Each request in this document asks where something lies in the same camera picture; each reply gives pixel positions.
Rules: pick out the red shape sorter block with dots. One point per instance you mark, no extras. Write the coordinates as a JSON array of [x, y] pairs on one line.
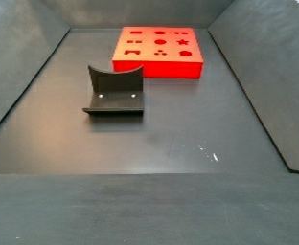
[[165, 50]]

